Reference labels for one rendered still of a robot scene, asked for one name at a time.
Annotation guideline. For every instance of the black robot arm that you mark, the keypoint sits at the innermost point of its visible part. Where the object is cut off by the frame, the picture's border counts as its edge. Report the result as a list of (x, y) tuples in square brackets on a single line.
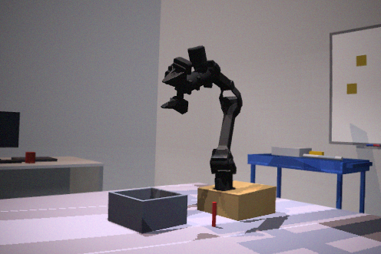
[(222, 158)]

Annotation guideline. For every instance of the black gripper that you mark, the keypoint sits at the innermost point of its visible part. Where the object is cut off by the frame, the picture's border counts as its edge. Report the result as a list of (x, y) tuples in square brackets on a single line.
[(186, 82)]

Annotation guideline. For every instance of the dark red peg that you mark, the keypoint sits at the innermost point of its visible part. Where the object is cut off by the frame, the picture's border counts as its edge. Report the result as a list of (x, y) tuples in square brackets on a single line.
[(214, 214)]

